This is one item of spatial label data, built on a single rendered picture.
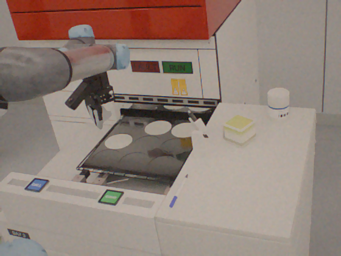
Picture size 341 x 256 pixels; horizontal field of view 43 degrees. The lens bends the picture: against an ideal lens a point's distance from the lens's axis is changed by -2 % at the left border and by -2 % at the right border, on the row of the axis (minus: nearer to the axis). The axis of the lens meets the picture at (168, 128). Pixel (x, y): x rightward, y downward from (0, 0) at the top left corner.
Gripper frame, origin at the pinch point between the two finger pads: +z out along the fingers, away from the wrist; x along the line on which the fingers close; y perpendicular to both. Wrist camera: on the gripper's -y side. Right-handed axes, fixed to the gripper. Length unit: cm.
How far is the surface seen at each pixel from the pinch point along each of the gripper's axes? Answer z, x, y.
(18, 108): 100, 261, 47
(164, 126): 9.4, -5.6, 23.7
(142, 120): 9.5, 4.7, 21.1
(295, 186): 3, -68, 19
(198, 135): -5.4, -38.5, 12.5
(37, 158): 100, 163, 21
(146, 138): 9.5, -6.9, 14.2
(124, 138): 9.4, -0.4, 8.9
